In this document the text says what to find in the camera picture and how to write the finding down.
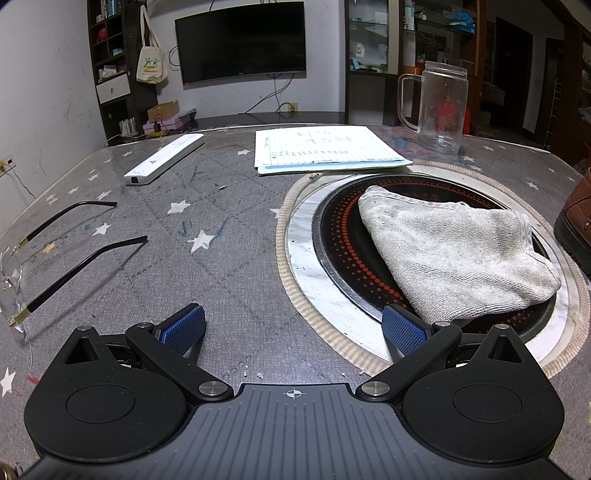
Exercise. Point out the wooden partition shelf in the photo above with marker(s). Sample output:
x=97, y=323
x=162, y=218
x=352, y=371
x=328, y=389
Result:
x=568, y=92

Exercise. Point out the cardboard box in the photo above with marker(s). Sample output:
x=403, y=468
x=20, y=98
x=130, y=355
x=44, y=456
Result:
x=164, y=110

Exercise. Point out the clear plastic mug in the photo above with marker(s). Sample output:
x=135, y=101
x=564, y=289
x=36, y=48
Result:
x=443, y=92

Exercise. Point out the glass display cabinet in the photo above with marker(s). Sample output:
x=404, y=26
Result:
x=364, y=99

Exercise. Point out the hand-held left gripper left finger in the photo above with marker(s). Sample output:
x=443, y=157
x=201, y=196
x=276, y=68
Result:
x=184, y=325

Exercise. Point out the black-framed eyeglasses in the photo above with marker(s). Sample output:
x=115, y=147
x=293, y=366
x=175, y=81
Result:
x=69, y=210

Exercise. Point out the brown leather shoe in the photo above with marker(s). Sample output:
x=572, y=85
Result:
x=577, y=207

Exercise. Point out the pink box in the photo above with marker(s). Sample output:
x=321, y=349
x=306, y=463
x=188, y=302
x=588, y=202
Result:
x=168, y=123

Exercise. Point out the wooden cabinet with glass top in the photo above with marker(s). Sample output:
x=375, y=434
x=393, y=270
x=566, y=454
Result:
x=461, y=46

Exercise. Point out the grey star tablecloth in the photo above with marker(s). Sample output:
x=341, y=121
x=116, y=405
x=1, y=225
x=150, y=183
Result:
x=231, y=230

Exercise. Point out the grey towel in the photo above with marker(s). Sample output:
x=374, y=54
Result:
x=452, y=258

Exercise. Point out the dark cubby shelf unit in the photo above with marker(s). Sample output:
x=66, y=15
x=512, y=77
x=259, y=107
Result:
x=115, y=115

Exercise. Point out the dark low television cabinet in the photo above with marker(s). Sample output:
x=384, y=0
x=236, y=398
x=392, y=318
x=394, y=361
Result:
x=277, y=119

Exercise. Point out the round black induction cooktop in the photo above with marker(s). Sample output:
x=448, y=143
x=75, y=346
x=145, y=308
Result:
x=341, y=249

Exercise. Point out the ruled paper stack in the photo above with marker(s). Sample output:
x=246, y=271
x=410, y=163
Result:
x=323, y=145

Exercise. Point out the white drawer box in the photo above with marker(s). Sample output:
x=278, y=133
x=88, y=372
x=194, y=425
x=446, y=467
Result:
x=112, y=87

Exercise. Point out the red plastic stool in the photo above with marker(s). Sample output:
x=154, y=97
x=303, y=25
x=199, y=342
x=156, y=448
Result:
x=467, y=121

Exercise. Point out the cream tote bag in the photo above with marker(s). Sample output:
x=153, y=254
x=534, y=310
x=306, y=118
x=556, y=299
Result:
x=151, y=64

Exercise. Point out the white bar-shaped device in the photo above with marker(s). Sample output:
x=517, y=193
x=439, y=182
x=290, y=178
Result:
x=161, y=159

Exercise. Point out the black flat-screen television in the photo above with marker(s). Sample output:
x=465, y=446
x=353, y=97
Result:
x=240, y=41

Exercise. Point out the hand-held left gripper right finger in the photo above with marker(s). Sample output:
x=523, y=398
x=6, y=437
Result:
x=404, y=327

